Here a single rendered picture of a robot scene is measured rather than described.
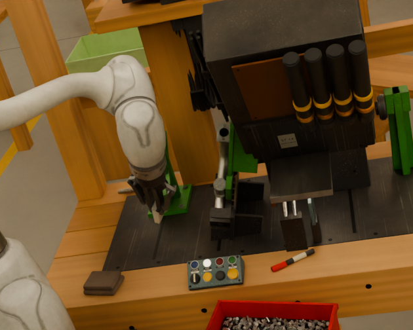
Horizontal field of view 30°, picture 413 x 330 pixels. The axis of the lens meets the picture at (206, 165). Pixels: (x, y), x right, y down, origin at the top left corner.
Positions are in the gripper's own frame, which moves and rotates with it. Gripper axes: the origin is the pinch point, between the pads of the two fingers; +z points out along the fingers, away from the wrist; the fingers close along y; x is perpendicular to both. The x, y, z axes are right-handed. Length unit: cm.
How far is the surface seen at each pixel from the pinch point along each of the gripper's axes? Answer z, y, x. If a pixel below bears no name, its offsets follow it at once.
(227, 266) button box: 14.1, 19.8, -2.6
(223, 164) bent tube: 15.3, 7.7, 30.3
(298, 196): -6.1, 34.8, 11.8
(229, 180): 6.3, 13.3, 19.2
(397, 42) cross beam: 4, 48, 83
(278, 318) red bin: 11.0, 37.4, -14.5
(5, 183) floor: 231, -179, 120
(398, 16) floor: 245, 30, 356
